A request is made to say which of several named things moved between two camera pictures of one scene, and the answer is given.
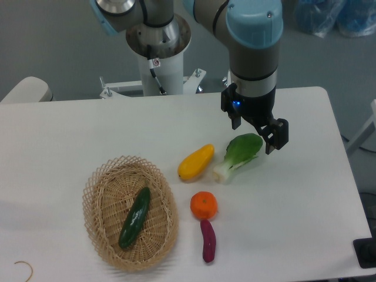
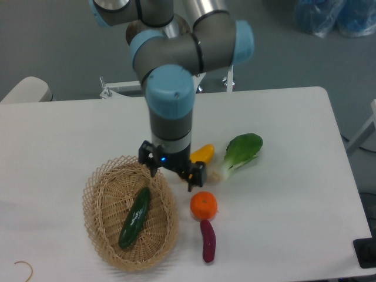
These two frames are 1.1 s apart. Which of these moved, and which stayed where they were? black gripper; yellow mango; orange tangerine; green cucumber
Moved: black gripper
Stayed: orange tangerine; green cucumber; yellow mango
